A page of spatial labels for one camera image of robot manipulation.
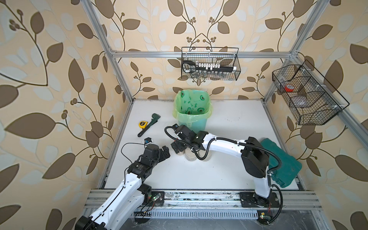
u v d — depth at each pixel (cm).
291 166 79
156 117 108
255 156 49
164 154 75
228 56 91
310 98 74
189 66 84
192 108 103
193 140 64
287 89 81
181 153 89
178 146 77
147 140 75
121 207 47
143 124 104
